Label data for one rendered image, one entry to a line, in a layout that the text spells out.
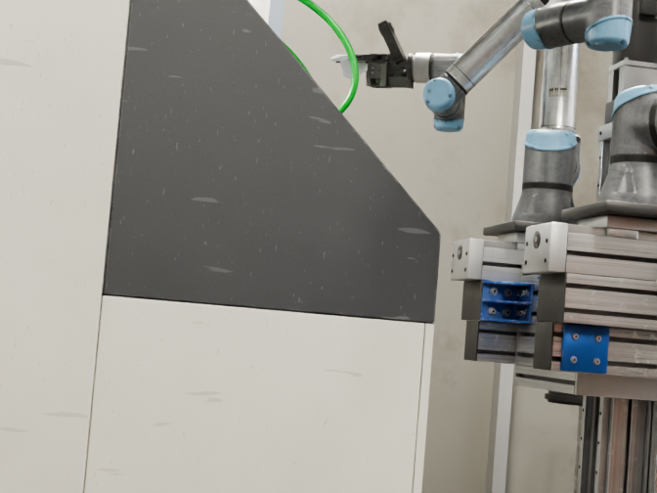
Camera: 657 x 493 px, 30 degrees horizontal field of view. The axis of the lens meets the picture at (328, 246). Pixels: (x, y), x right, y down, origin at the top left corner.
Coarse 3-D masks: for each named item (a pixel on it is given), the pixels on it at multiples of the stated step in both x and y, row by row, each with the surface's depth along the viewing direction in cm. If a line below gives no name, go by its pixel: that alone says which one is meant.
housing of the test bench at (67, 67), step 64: (0, 0) 194; (64, 0) 197; (128, 0) 200; (0, 64) 193; (64, 64) 196; (0, 128) 193; (64, 128) 196; (0, 192) 192; (64, 192) 195; (0, 256) 192; (64, 256) 195; (0, 320) 192; (64, 320) 195; (0, 384) 191; (64, 384) 194; (0, 448) 191; (64, 448) 194
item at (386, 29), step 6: (378, 24) 307; (384, 24) 307; (390, 24) 307; (384, 30) 307; (390, 30) 306; (384, 36) 307; (390, 36) 306; (396, 36) 310; (390, 42) 306; (396, 42) 306; (390, 48) 306; (396, 48) 306; (396, 54) 306; (402, 54) 307; (396, 60) 306; (402, 60) 306
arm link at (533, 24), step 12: (552, 0) 219; (564, 0) 218; (528, 12) 221; (540, 12) 218; (552, 12) 215; (528, 24) 219; (540, 24) 217; (552, 24) 214; (528, 36) 220; (540, 36) 218; (552, 36) 216; (564, 36) 214; (540, 48) 221; (552, 48) 221
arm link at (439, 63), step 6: (432, 54) 304; (438, 54) 303; (444, 54) 303; (450, 54) 303; (456, 54) 302; (432, 60) 302; (438, 60) 302; (444, 60) 301; (450, 60) 301; (456, 60) 301; (432, 66) 302; (438, 66) 302; (444, 66) 301; (450, 66) 301; (432, 72) 302; (438, 72) 302; (432, 78) 303
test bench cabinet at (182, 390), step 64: (128, 320) 198; (192, 320) 201; (256, 320) 204; (320, 320) 208; (384, 320) 212; (128, 384) 197; (192, 384) 201; (256, 384) 204; (320, 384) 207; (384, 384) 211; (128, 448) 197; (192, 448) 200; (256, 448) 204; (320, 448) 207; (384, 448) 211
